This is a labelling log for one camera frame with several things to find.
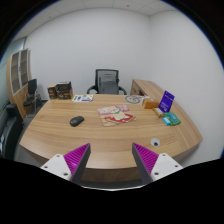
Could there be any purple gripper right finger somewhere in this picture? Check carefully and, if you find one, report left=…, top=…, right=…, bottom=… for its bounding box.
left=131, top=142, right=184, bottom=185

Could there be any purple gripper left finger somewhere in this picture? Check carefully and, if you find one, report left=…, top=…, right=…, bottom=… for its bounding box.
left=40, top=142, right=92, bottom=184

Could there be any black computer mouse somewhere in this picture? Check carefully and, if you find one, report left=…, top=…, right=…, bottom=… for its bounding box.
left=70, top=116, right=84, bottom=127

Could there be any patterned mouse pad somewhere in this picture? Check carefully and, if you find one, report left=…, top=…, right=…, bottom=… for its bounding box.
left=98, top=105, right=136, bottom=127

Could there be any blue packet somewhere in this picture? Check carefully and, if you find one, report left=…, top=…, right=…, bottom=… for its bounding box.
left=162, top=117, right=171, bottom=125

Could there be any green packet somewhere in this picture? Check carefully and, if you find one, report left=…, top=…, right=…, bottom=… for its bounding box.
left=165, top=112, right=181, bottom=126

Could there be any small wooden block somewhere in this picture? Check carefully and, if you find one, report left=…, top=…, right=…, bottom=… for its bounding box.
left=153, top=108, right=164, bottom=118

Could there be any orange brown box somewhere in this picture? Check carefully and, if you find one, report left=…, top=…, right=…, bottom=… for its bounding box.
left=143, top=98, right=159, bottom=109

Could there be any round grey coaster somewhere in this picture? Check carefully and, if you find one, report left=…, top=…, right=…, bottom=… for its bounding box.
left=124, top=95, right=143, bottom=104

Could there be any wooden side desk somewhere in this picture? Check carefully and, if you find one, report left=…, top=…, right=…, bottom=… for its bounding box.
left=130, top=79, right=164, bottom=100

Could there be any white green leaflet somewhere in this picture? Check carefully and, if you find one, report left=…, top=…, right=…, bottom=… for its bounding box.
left=72, top=94, right=93, bottom=102

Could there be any purple standing sign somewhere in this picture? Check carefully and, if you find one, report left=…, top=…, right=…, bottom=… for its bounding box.
left=159, top=91, right=175, bottom=113

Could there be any dark cardboard box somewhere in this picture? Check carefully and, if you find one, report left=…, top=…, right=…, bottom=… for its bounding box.
left=56, top=81, right=73, bottom=100

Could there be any small brown cardboard box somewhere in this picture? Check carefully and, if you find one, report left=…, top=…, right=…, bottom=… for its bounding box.
left=47, top=84, right=57, bottom=99

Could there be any black leather armchair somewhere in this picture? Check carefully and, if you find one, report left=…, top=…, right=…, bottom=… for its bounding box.
left=0, top=104, right=23, bottom=160

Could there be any small black side chair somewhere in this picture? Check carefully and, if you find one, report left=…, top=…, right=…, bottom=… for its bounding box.
left=23, top=79, right=42, bottom=107

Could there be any black mesh office chair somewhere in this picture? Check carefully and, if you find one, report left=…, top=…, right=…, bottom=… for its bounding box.
left=87, top=69, right=127, bottom=95

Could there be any wooden bookshelf cabinet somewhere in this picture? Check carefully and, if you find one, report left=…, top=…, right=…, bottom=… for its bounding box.
left=6, top=49, right=31, bottom=118

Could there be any desk cable grommet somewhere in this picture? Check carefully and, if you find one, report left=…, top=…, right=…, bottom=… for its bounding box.
left=151, top=138, right=160, bottom=147

